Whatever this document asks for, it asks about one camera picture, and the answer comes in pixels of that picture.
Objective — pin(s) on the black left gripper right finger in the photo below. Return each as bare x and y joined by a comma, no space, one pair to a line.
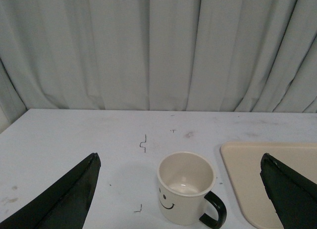
293,196

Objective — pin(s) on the beige plastic tray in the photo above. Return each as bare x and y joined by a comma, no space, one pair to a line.
242,161

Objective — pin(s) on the grey curtain backdrop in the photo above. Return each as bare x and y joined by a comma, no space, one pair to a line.
180,55

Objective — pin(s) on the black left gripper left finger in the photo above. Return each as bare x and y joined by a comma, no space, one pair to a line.
65,204

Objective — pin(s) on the cream smiley mug black handle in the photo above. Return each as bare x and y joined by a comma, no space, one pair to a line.
185,180

